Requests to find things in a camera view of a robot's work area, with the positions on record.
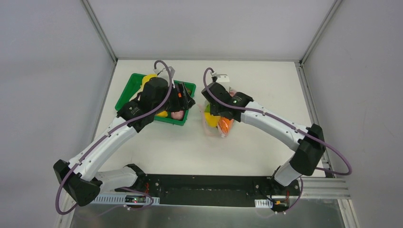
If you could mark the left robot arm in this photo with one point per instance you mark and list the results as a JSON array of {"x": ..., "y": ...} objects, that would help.
[{"x": 81, "y": 178}]

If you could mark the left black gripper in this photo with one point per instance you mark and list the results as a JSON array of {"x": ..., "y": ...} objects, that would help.
[{"x": 184, "y": 95}]

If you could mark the green plastic tray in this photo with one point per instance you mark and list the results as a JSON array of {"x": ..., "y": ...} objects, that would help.
[{"x": 133, "y": 85}]

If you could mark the aluminium frame rail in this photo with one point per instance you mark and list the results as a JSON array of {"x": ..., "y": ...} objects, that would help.
[{"x": 99, "y": 30}]

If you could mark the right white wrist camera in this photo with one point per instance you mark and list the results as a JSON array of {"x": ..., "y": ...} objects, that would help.
[{"x": 220, "y": 78}]

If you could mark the fake napa cabbage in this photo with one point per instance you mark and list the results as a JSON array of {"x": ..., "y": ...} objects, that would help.
[{"x": 146, "y": 79}]

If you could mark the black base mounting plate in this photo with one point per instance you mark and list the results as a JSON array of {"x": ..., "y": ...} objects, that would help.
[{"x": 216, "y": 191}]

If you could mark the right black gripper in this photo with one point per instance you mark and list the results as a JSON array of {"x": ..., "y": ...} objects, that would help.
[{"x": 213, "y": 93}]

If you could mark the fake pink onion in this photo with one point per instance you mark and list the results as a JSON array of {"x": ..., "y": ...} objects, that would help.
[{"x": 179, "y": 115}]

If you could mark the clear zip top bag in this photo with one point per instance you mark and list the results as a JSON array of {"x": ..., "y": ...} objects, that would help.
[{"x": 209, "y": 131}]

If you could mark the fake yellow lemon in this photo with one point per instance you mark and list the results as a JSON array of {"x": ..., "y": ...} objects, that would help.
[{"x": 163, "y": 114}]

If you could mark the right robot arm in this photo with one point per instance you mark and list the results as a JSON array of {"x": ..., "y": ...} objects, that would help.
[{"x": 304, "y": 141}]

